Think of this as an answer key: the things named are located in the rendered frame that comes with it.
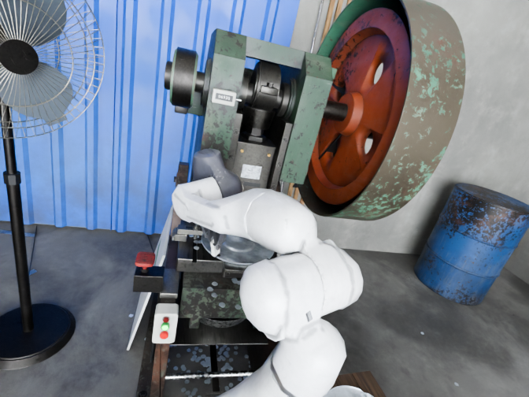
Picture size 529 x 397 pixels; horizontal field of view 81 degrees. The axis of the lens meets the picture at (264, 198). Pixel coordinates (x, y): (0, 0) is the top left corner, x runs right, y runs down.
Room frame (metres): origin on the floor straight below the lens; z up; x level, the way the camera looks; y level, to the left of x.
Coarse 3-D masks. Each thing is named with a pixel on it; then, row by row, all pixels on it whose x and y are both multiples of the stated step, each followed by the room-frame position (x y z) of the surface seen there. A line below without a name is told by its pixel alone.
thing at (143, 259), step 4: (140, 252) 0.87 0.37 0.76; (144, 252) 0.87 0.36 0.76; (148, 252) 0.88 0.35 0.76; (152, 252) 0.89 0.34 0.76; (136, 256) 0.85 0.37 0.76; (140, 256) 0.85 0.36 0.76; (144, 256) 0.86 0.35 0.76; (148, 256) 0.86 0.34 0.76; (152, 256) 0.87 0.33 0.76; (136, 260) 0.83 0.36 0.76; (140, 260) 0.83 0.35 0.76; (144, 260) 0.83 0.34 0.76; (148, 260) 0.84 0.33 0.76; (152, 260) 0.85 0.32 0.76; (136, 264) 0.81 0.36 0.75; (140, 264) 0.82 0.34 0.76; (144, 264) 0.82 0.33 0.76; (148, 264) 0.82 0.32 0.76; (152, 264) 0.83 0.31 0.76; (144, 268) 0.84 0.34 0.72
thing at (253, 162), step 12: (240, 144) 1.07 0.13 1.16; (252, 144) 1.08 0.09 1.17; (264, 144) 1.12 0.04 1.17; (240, 156) 1.07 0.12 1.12; (252, 156) 1.08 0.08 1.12; (264, 156) 1.10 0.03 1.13; (240, 168) 1.07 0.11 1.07; (252, 168) 1.09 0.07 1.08; (264, 168) 1.10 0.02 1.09; (240, 180) 1.08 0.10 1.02; (252, 180) 1.09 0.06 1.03; (264, 180) 1.10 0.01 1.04
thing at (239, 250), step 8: (208, 240) 1.01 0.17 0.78; (232, 240) 1.04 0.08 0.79; (240, 240) 1.05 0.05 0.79; (248, 240) 1.07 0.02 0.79; (208, 248) 0.96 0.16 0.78; (224, 248) 0.98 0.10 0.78; (232, 248) 0.99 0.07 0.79; (240, 248) 1.00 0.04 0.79; (248, 248) 1.01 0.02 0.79; (256, 248) 1.03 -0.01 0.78; (264, 248) 1.05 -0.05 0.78; (216, 256) 0.92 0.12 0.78; (224, 256) 0.93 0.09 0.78; (232, 256) 0.94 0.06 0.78; (240, 256) 0.96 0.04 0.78; (248, 256) 0.97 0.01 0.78; (256, 256) 0.98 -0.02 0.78; (240, 264) 0.91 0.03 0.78; (248, 264) 0.91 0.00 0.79
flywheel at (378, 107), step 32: (352, 32) 1.39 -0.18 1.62; (384, 32) 1.16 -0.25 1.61; (352, 64) 1.39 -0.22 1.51; (384, 64) 1.16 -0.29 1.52; (352, 96) 1.23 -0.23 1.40; (384, 96) 1.10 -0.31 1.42; (320, 128) 1.51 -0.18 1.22; (352, 128) 1.20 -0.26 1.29; (384, 128) 1.04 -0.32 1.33; (320, 160) 1.41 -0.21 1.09; (352, 160) 1.16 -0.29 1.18; (320, 192) 1.24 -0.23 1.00; (352, 192) 1.03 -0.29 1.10
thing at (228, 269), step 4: (224, 264) 0.89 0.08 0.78; (228, 264) 0.90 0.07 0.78; (232, 264) 0.90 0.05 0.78; (224, 268) 0.87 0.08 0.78; (228, 268) 0.87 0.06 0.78; (232, 268) 0.88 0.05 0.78; (236, 268) 0.88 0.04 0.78; (240, 268) 0.89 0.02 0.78; (244, 268) 0.89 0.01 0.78; (224, 272) 0.98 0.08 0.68; (228, 272) 0.86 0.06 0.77; (232, 272) 0.87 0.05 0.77; (236, 272) 0.87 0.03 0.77; (240, 272) 0.88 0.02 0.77; (224, 276) 0.98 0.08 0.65; (228, 276) 0.99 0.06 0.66; (232, 276) 0.99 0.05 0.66; (236, 276) 1.00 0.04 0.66; (240, 276) 1.00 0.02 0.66
